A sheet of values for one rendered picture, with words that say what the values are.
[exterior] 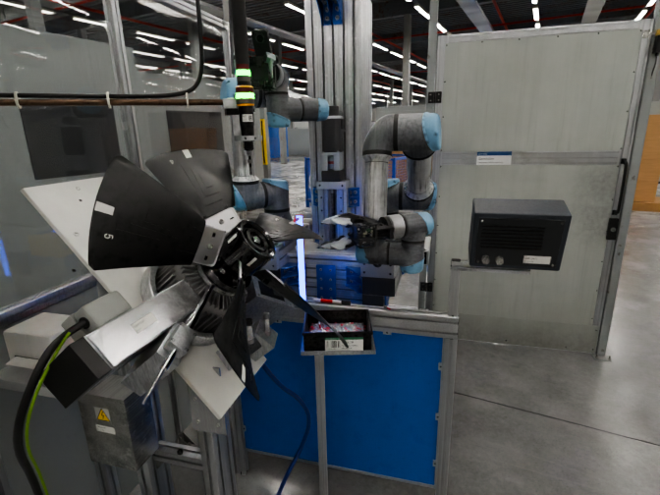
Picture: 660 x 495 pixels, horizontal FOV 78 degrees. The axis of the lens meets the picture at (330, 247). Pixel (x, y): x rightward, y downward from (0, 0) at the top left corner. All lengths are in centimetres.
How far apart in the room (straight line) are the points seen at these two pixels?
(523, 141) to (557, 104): 26
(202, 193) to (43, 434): 96
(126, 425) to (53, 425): 50
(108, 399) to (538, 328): 260
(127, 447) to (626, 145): 278
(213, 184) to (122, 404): 60
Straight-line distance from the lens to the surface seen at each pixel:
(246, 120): 106
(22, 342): 140
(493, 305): 302
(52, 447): 173
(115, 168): 89
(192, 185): 113
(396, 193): 169
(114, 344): 84
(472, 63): 278
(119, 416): 124
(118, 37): 185
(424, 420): 169
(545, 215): 131
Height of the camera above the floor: 147
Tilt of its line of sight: 16 degrees down
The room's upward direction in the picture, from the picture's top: 1 degrees counter-clockwise
